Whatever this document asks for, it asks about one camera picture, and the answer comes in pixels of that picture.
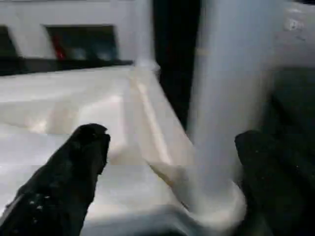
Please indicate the grey cushion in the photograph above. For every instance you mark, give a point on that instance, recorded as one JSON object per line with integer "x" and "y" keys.
{"x": 295, "y": 32}

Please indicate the white plastic table top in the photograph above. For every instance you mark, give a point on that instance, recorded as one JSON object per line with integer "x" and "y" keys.
{"x": 73, "y": 110}

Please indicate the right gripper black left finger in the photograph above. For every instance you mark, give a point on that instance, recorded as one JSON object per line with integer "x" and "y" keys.
{"x": 56, "y": 191}

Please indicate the white plastic table leg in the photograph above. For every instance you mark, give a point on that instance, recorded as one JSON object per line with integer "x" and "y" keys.
{"x": 145, "y": 32}
{"x": 231, "y": 86}

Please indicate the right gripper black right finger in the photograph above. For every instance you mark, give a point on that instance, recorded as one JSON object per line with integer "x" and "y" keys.
{"x": 278, "y": 186}

